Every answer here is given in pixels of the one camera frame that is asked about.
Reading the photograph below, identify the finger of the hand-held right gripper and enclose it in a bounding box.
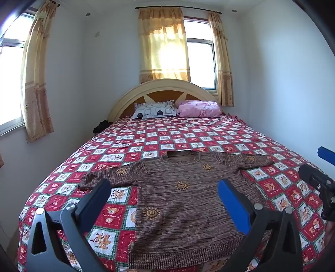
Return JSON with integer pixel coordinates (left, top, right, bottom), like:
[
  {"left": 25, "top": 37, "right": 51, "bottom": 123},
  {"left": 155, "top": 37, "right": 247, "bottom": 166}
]
[
  {"left": 317, "top": 146, "right": 335, "bottom": 166},
  {"left": 298, "top": 163, "right": 335, "bottom": 220}
]

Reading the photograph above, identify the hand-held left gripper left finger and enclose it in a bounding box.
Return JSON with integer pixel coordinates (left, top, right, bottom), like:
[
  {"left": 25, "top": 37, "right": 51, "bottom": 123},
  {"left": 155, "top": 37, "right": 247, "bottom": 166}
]
[{"left": 25, "top": 178, "right": 113, "bottom": 272}]

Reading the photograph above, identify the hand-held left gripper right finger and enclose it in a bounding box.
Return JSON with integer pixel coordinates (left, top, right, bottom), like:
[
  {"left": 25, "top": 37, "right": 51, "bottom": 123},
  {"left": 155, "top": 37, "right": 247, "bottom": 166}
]
[{"left": 218, "top": 179, "right": 307, "bottom": 272}]

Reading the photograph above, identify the brown knitted sweater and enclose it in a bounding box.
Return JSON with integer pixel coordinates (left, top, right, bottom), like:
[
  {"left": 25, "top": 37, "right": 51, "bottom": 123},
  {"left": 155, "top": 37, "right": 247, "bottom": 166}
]
[{"left": 79, "top": 150, "right": 274, "bottom": 270}]

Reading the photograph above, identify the dark cloth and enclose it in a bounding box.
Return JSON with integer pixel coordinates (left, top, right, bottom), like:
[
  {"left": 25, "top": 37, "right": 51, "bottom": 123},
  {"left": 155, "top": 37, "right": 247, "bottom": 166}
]
[{"left": 93, "top": 120, "right": 113, "bottom": 134}]

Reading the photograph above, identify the red checkered printed bedspread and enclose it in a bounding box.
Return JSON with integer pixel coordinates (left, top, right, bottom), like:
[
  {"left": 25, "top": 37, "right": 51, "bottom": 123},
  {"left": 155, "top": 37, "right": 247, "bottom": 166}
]
[{"left": 17, "top": 113, "right": 330, "bottom": 272}]

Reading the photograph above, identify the pink pillow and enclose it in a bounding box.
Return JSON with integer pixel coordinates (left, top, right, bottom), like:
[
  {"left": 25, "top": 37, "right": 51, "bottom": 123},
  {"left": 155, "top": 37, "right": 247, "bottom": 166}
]
[{"left": 175, "top": 100, "right": 222, "bottom": 118}]

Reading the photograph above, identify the cream arched bed headboard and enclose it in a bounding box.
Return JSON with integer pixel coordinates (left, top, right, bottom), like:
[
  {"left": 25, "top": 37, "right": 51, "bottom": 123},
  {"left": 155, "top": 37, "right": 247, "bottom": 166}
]
[{"left": 108, "top": 79, "right": 223, "bottom": 122}]

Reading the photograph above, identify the grey patterned pillow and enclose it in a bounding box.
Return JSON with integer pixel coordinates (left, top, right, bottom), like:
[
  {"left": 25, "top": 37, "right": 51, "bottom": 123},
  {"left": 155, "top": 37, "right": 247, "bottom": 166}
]
[{"left": 130, "top": 99, "right": 177, "bottom": 120}]

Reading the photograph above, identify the side window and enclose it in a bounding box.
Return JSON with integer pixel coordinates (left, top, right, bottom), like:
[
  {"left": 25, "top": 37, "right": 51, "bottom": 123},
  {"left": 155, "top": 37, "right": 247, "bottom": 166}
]
[{"left": 0, "top": 8, "right": 36, "bottom": 136}]

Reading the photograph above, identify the window behind headboard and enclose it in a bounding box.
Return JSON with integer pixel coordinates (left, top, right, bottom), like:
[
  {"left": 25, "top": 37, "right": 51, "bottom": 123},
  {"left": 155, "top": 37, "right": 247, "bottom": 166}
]
[{"left": 183, "top": 17, "right": 219, "bottom": 93}]

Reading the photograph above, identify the black curtain rod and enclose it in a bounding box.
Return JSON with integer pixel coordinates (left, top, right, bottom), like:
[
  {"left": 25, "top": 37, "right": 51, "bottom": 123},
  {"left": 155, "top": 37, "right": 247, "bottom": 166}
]
[{"left": 135, "top": 6, "right": 222, "bottom": 13}]

